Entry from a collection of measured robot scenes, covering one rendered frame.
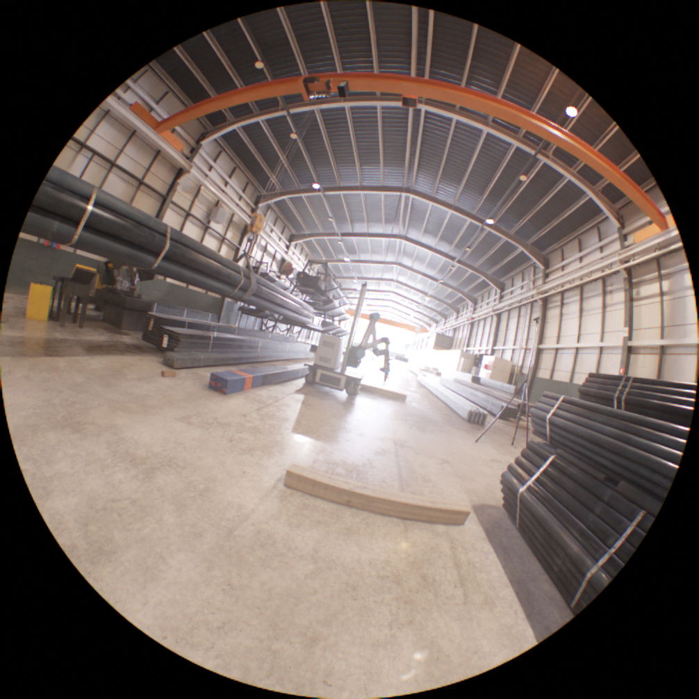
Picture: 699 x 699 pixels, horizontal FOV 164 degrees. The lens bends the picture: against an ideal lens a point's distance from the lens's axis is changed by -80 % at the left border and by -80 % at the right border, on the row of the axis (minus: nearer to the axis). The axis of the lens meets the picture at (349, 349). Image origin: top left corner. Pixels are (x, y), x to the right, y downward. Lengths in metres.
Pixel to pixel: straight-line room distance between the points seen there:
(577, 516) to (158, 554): 1.52
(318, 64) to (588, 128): 8.91
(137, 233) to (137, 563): 2.02
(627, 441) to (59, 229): 3.14
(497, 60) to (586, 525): 9.65
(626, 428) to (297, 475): 1.56
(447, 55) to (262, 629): 10.39
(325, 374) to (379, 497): 2.75
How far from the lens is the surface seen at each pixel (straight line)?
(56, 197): 2.00
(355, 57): 9.97
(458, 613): 1.06
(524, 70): 9.53
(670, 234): 9.71
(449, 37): 9.49
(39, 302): 5.15
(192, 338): 3.52
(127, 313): 5.51
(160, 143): 10.67
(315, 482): 1.28
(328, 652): 0.85
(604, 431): 1.32
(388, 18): 9.47
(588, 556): 1.15
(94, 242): 2.14
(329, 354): 3.81
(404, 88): 6.10
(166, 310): 9.67
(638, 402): 1.75
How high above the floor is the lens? 0.80
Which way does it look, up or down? 1 degrees down
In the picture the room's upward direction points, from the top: 14 degrees clockwise
